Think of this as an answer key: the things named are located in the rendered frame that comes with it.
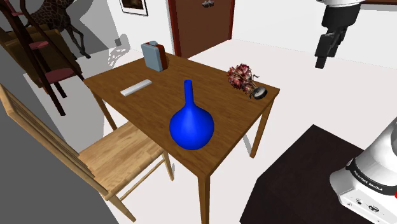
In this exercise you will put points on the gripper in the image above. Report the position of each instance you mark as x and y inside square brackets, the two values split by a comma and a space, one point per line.
[339, 17]

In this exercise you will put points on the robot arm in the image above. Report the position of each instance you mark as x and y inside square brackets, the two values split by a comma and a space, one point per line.
[377, 161]

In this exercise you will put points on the black round clock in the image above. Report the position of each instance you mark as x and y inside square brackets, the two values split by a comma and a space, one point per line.
[260, 92]

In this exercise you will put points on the dried red flower bunch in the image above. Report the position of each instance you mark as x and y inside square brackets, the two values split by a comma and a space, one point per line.
[240, 76]

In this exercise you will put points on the brown door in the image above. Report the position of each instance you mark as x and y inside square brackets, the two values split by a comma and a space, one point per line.
[203, 28]

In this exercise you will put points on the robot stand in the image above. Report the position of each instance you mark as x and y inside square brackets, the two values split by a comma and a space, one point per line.
[294, 186]

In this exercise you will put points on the blue round vase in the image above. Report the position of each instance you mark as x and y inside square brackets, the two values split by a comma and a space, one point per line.
[191, 127]

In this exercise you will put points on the white flat remote control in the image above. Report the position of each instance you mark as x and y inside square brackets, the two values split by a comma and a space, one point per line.
[136, 87]

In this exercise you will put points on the light wooden chair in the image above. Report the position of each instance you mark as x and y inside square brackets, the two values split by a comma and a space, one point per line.
[124, 152]

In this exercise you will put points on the dark chair with red seat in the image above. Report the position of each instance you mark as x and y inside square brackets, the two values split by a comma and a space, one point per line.
[57, 75]

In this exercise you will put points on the giraffe figure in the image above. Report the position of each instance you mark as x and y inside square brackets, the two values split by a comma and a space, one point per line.
[52, 15]

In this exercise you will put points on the framed wall picture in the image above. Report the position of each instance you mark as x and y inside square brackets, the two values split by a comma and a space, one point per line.
[134, 5]

